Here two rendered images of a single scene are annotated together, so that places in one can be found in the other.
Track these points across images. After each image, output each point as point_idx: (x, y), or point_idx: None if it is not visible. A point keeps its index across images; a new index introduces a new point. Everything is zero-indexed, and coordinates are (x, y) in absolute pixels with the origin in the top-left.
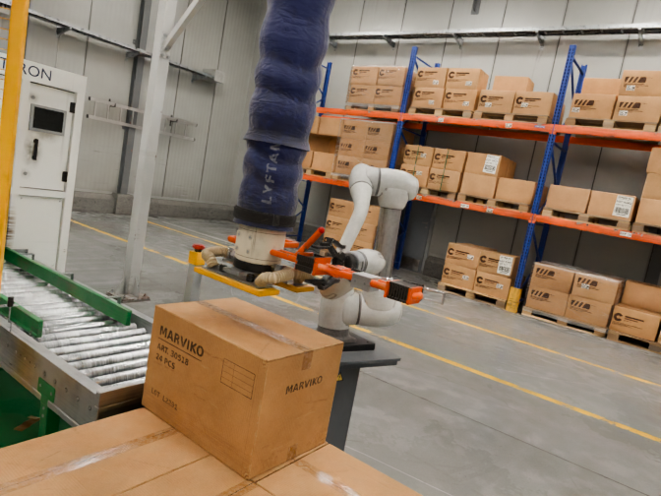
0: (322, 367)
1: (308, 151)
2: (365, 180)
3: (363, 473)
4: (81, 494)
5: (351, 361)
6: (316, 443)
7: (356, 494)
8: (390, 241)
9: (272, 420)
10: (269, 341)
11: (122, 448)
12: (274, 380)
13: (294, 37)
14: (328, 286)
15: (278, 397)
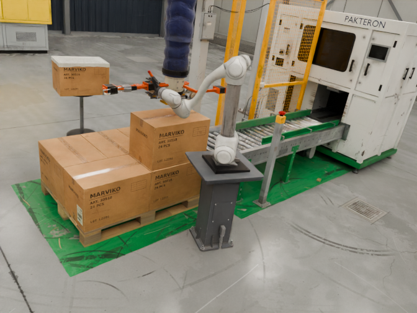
0: (146, 131)
1: (171, 40)
2: (224, 63)
3: (126, 174)
4: (129, 133)
5: (192, 162)
6: (147, 166)
7: (114, 169)
8: (224, 105)
9: (133, 137)
10: (150, 115)
11: None
12: (132, 121)
13: None
14: (151, 98)
15: (134, 129)
